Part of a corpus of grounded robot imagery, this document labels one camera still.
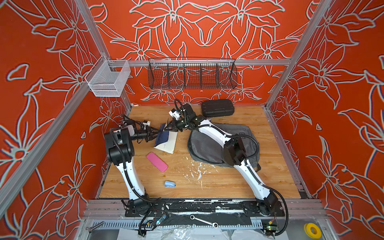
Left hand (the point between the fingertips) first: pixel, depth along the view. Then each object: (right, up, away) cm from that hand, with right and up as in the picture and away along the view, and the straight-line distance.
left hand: (159, 131), depth 96 cm
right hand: (+4, +3, -9) cm, 10 cm away
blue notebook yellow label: (+4, -2, -8) cm, 9 cm away
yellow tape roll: (+78, -44, -28) cm, 93 cm away
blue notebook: (+6, -10, -1) cm, 12 cm away
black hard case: (+41, +17, +16) cm, 48 cm away
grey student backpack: (+28, -10, -4) cm, 30 cm away
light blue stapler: (+9, -27, -16) cm, 33 cm away
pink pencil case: (+2, -19, -8) cm, 21 cm away
